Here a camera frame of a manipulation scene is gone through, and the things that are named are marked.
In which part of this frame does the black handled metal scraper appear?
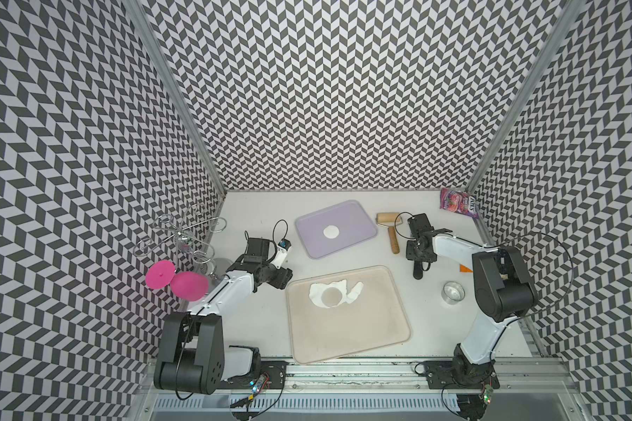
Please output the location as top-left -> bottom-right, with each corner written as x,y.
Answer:
413,261 -> 424,280

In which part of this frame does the wooden dough roller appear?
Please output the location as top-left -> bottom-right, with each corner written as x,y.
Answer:
376,212 -> 402,254

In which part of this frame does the white dough ball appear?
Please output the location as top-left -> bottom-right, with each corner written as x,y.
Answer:
309,279 -> 364,309

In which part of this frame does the round cut dough wrapper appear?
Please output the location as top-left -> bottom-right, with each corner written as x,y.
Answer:
323,225 -> 340,240

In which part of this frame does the beige plastic tray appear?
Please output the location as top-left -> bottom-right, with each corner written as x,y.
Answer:
286,266 -> 412,364

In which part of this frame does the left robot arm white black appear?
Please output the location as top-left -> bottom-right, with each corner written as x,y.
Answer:
153,238 -> 292,400

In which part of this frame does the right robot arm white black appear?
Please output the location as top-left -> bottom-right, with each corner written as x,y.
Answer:
406,213 -> 538,384

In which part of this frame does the pink snack bag far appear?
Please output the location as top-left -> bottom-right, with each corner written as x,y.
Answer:
440,188 -> 479,219

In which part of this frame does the purple plastic tray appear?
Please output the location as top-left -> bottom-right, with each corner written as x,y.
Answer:
295,200 -> 377,260

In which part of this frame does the pink plastic wine glass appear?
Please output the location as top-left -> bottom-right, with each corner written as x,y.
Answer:
145,261 -> 210,302

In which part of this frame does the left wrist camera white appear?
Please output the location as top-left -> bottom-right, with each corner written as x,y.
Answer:
271,239 -> 291,268

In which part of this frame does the metal wire glass rack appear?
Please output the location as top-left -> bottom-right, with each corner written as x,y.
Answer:
132,205 -> 228,264

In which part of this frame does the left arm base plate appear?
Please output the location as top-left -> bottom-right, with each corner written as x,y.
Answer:
218,360 -> 288,390

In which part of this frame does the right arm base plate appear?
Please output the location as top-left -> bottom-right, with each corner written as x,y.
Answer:
421,360 -> 500,390

